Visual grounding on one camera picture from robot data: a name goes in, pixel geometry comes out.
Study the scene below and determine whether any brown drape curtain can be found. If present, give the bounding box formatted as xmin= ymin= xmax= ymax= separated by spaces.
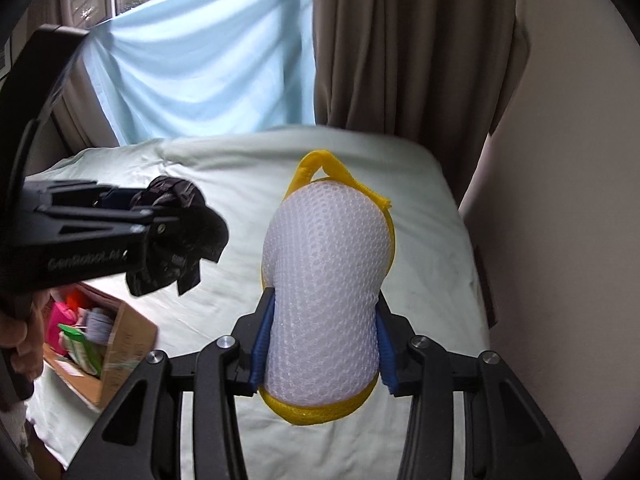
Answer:
xmin=312 ymin=0 xmax=526 ymax=200
xmin=25 ymin=58 xmax=119 ymax=176

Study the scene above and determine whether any pale green bed sheet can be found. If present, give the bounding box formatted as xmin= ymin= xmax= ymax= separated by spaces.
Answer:
xmin=44 ymin=127 xmax=488 ymax=479

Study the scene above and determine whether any light blue sheer curtain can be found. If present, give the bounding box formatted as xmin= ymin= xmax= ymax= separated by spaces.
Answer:
xmin=84 ymin=0 xmax=316 ymax=145

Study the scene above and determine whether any grey knitted item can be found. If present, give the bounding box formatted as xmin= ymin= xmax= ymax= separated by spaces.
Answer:
xmin=82 ymin=308 xmax=115 ymax=346

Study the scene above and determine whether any person's left hand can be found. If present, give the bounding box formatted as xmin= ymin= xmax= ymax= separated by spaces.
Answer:
xmin=1 ymin=290 xmax=50 ymax=380

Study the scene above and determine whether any yellow rimmed white mesh sponge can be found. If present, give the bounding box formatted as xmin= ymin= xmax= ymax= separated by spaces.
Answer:
xmin=258 ymin=150 xmax=396 ymax=426

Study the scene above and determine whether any green wet wipes pack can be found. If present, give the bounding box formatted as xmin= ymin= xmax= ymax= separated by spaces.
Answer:
xmin=58 ymin=324 xmax=102 ymax=377

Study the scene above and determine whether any brown left drape curtain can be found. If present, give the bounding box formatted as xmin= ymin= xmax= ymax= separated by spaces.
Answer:
xmin=25 ymin=58 xmax=119 ymax=176

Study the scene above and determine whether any magenta leather pouch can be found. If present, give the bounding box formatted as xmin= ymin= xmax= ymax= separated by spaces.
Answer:
xmin=44 ymin=287 xmax=79 ymax=356

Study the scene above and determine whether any cardboard box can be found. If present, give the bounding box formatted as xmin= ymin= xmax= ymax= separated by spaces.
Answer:
xmin=43 ymin=283 xmax=158 ymax=408

